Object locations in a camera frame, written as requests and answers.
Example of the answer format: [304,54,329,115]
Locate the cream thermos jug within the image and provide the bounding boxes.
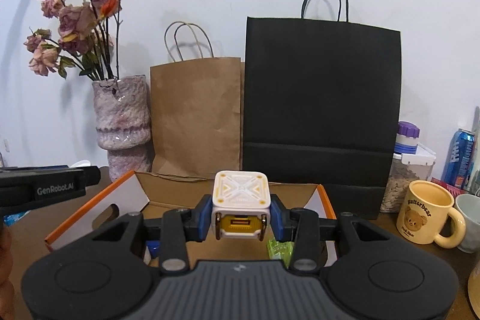
[467,261,480,319]

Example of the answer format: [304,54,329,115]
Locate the white cube charger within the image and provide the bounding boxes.
[211,171,271,241]

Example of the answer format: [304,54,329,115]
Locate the dried pink roses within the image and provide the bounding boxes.
[24,0,122,81]

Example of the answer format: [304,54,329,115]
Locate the yellow bear mug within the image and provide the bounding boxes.
[396,180,466,249]

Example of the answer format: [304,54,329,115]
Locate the purple capped bottle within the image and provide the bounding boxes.
[394,121,420,154]

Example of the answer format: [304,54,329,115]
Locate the brown paper bag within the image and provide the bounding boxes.
[149,20,243,180]

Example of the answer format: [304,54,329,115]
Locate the red pumpkin cardboard box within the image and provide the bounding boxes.
[46,171,337,274]

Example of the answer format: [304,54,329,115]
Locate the seed jar with white lid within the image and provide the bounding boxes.
[380,144,436,213]

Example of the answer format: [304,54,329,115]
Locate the black paper bag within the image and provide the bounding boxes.
[242,0,402,219]

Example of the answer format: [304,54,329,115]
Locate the blue bottle cap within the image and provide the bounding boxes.
[145,241,160,264]

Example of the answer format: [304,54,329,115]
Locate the grey ceramic cup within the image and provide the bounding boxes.
[455,193,480,253]

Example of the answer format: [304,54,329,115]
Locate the person's hand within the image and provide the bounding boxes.
[0,225,15,320]

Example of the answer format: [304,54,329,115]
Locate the green plastic bottle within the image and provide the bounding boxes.
[267,238,294,268]

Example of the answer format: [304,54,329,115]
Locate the pink textured vase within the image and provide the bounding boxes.
[92,75,151,181]

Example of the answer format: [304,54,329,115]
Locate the blue soda can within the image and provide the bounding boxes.
[442,128,475,189]

